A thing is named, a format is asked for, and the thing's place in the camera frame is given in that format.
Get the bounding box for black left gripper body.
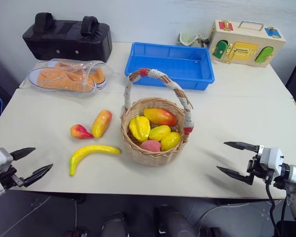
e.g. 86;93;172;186
0;165;25;190

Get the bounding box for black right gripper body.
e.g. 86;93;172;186
246;145;274;185

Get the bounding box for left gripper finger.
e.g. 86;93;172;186
22;163;54;188
9;147;37;161

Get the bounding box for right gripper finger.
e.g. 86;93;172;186
223;141;259;152
216;165;254;186

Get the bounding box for yellow banana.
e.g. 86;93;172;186
69;145;122;177

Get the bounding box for red yellow pear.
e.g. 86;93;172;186
70;124;94;140

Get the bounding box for orange sneakers in clear bag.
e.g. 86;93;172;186
19;58;115;98

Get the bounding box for dark rounded shape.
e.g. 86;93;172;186
154;204;197;237
100;211;127;237

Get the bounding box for orange canvas sneaker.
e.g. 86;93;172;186
53;61;107;89
29;66;98;93

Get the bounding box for yellow red papaya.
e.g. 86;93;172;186
91;110;113;138

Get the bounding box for yellow oval lemon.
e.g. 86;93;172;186
148;125;172;142

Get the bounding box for red yellow mango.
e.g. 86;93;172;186
143;108;178;126

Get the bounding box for pink peach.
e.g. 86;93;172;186
140;140;162;152

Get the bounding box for yellow starfruit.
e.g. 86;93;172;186
129;116;151;143

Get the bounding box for wooden lock box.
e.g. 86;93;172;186
208;19;286;68

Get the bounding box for blue plastic bin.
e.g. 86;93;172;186
124;41;215;91

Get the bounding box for beige crumpled cloth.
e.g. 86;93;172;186
179;32;212;47

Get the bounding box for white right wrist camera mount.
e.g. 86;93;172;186
259;147;285;173

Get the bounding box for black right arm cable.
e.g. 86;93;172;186
265;181;288;237

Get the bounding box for wicker basket with handle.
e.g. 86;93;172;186
120;68;195;166

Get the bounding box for black fabric bag with handles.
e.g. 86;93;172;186
22;12;113;64

